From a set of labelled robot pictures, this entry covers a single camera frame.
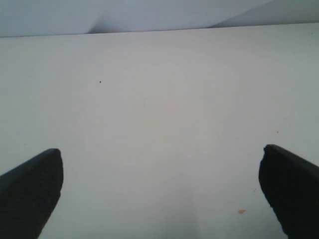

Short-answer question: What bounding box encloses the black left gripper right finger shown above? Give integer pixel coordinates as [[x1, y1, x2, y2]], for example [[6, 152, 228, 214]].
[[258, 144, 319, 239]]

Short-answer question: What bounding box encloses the white backdrop sheet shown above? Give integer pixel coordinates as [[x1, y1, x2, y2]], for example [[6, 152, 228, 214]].
[[0, 0, 319, 37]]

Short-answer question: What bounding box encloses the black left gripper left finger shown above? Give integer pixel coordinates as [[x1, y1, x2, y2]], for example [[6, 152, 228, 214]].
[[0, 148, 63, 239]]

